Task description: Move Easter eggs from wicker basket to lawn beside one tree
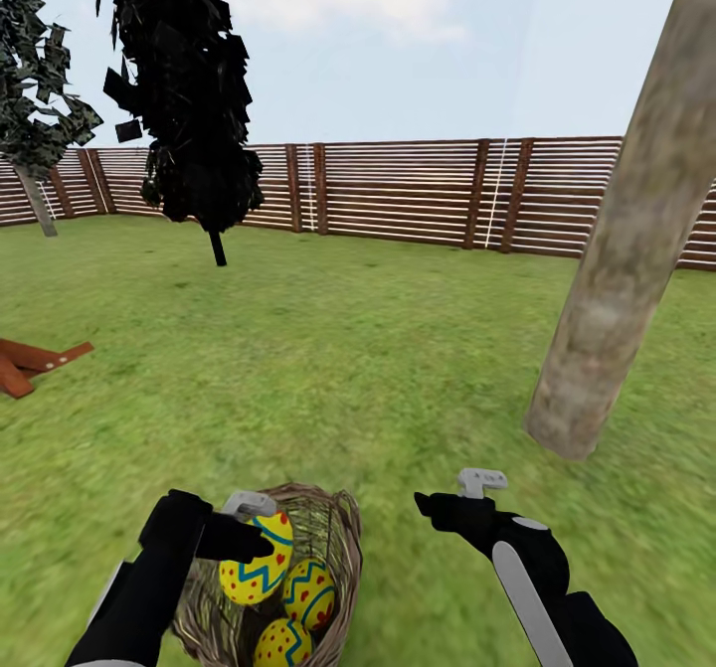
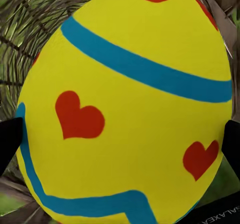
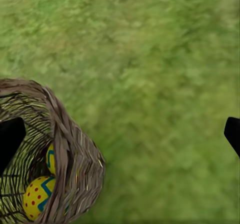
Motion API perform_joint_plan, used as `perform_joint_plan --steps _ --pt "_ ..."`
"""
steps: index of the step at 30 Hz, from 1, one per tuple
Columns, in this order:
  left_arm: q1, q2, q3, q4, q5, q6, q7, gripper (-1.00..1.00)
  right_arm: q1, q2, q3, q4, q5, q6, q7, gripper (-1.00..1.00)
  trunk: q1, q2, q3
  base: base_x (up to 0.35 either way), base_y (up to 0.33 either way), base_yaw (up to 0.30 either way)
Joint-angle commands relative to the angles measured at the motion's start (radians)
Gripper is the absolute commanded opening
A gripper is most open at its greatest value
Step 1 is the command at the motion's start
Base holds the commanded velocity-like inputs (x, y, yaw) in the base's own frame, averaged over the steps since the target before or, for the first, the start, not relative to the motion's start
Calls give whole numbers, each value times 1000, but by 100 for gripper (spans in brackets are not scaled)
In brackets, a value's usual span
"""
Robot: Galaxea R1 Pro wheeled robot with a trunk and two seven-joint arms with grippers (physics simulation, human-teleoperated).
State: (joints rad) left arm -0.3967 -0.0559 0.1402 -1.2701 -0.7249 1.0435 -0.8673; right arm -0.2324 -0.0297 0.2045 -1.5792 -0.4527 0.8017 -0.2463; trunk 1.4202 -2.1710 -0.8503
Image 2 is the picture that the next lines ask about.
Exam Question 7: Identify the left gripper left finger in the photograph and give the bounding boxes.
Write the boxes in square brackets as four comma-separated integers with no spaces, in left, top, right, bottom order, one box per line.
[0,117,23,177]

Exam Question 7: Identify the easter egg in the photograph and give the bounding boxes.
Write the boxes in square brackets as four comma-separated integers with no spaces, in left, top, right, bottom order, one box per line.
[15,0,232,224]

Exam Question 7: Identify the wicker basket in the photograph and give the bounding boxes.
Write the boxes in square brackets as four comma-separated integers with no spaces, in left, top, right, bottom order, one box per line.
[0,0,240,224]

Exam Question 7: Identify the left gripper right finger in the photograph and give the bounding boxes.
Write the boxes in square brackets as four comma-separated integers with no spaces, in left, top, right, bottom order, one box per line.
[222,120,240,180]

